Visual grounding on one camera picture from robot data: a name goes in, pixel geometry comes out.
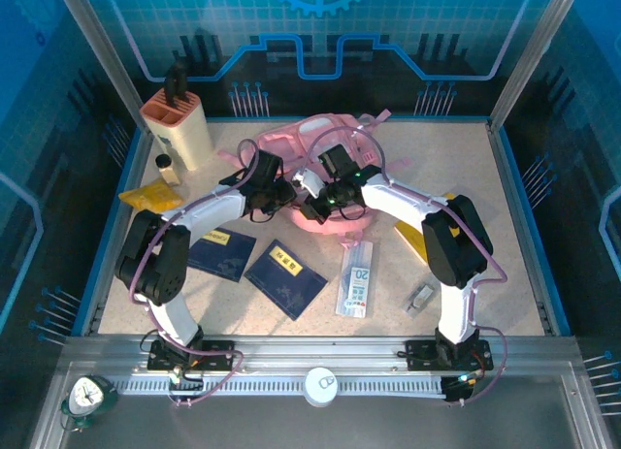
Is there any pink student backpack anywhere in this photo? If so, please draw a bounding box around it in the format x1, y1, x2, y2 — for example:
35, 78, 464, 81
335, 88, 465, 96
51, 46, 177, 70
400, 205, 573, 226
215, 108, 413, 250

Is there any dark blue notebook yellow label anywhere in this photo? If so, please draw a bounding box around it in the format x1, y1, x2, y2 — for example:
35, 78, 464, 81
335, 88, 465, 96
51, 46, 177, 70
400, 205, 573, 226
186, 228, 258, 281
244, 239, 330, 322

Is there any yellow book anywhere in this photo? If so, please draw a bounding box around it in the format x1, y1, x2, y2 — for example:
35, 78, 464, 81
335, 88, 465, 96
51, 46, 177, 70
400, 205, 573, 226
393, 191, 460, 266

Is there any small clear plastic box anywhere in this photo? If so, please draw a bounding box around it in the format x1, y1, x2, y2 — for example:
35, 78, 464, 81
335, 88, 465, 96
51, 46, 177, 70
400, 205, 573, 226
403, 281, 438, 319

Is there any yellow snack bag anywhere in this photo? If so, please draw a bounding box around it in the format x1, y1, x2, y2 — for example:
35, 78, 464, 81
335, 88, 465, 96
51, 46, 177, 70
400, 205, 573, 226
117, 178, 185, 226

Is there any small bottle black cap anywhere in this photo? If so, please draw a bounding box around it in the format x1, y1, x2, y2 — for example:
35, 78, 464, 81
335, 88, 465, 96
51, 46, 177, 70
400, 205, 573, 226
154, 153, 181, 187

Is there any beige orange knife block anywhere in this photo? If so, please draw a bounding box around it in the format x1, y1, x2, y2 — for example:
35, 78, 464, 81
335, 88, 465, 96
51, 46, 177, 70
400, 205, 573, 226
139, 90, 214, 173

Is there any green alarm clock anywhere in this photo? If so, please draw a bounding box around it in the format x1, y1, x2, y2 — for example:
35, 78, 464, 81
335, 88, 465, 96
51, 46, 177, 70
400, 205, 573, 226
60, 374, 119, 431

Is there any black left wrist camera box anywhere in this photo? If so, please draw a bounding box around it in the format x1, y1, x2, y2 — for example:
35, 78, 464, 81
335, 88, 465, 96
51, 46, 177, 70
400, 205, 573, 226
249, 148, 285, 183

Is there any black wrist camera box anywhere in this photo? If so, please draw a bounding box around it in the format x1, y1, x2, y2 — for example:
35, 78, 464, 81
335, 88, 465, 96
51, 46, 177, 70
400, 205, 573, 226
290, 145, 363, 198
249, 148, 285, 183

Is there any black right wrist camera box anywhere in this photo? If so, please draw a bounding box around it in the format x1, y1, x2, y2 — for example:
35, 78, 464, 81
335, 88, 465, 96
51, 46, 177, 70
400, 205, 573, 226
290, 145, 363, 198

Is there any black knife handle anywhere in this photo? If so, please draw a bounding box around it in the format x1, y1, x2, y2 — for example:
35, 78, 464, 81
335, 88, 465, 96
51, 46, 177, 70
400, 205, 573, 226
163, 60, 190, 106

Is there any aluminium mounting rail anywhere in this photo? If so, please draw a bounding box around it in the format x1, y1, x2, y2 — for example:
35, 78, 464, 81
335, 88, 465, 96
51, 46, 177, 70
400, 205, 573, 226
62, 336, 583, 372

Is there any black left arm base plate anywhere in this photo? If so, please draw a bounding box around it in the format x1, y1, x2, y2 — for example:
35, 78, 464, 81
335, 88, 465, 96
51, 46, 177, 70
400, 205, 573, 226
147, 339, 236, 371

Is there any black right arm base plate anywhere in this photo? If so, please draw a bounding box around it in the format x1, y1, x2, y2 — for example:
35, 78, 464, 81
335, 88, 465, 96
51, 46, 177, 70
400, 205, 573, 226
405, 339, 494, 371

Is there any slotted grey cable duct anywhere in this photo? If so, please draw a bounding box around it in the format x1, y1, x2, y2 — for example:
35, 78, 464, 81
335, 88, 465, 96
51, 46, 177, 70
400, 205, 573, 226
115, 374, 447, 398

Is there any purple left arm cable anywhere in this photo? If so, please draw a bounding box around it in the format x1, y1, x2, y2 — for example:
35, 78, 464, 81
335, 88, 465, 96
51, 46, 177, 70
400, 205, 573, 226
128, 138, 267, 409

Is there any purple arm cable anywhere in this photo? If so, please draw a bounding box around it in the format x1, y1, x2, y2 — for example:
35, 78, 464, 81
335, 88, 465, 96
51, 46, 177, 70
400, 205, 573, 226
128, 138, 267, 409
298, 126, 509, 407

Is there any aluminium frame post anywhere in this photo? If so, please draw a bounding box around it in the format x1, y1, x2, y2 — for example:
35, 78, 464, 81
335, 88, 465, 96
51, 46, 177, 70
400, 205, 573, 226
487, 0, 586, 133
52, 0, 152, 133

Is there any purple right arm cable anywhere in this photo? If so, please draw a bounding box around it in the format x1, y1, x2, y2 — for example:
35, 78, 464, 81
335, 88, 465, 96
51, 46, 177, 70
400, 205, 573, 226
298, 126, 509, 407

